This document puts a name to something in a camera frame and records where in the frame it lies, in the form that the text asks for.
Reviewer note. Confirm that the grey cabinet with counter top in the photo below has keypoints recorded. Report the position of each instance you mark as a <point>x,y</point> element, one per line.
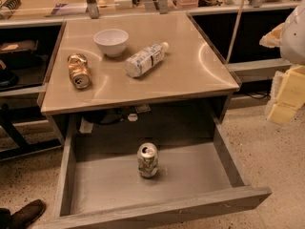
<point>167,59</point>

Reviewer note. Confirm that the white ceramic bowl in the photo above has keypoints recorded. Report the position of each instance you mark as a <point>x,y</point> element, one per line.
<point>111,42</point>

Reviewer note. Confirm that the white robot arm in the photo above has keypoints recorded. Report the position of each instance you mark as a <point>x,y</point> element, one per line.
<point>292,39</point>

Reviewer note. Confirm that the clear plastic water bottle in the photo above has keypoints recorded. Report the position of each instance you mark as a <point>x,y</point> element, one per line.
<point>146,59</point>

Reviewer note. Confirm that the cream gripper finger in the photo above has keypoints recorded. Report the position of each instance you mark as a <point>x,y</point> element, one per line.
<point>272,38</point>
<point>287,94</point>

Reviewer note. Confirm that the gold crushed soda can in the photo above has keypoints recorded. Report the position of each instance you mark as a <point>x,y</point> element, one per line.
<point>79,71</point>

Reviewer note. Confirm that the open grey wooden drawer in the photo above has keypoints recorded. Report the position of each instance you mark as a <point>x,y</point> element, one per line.
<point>198,175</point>

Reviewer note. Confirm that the green white 7up can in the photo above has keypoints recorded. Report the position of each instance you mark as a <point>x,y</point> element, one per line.
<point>147,157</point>

